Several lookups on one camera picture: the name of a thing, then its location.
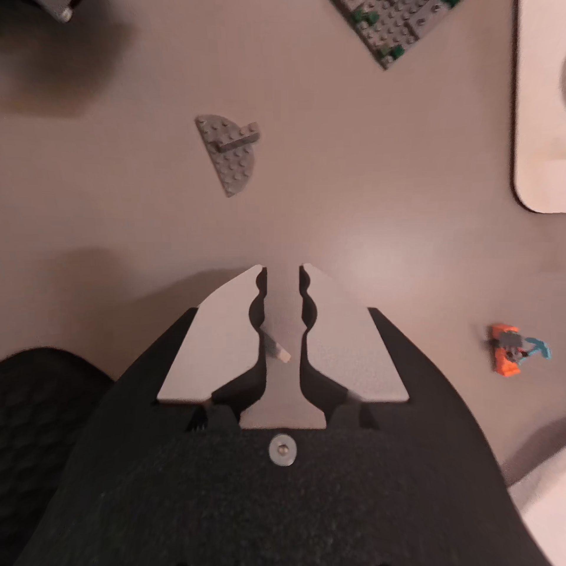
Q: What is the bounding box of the grey desk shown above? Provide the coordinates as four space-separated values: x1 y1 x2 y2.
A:
0 0 566 487

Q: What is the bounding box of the long grey toy brick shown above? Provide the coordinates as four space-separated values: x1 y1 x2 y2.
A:
260 324 292 364

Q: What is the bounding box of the orange toy minifigure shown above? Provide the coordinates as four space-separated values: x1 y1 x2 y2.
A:
486 323 553 378

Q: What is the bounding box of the grey studded baseplate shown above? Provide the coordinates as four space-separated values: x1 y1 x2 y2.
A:
329 0 463 70

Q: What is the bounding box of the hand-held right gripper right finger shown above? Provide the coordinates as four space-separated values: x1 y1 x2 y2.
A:
298 264 409 415

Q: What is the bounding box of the white plastic bag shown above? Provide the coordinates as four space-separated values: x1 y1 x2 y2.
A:
508 455 566 551

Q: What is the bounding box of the grey half-round studded plate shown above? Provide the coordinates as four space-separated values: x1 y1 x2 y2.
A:
195 114 258 198

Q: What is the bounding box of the small grey toy plate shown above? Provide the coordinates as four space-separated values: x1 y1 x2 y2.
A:
215 122 261 154

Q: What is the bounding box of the grey square plate piece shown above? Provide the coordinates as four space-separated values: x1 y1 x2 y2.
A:
33 0 85 23

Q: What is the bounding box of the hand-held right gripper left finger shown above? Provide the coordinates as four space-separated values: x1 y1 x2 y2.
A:
157 264 269 415

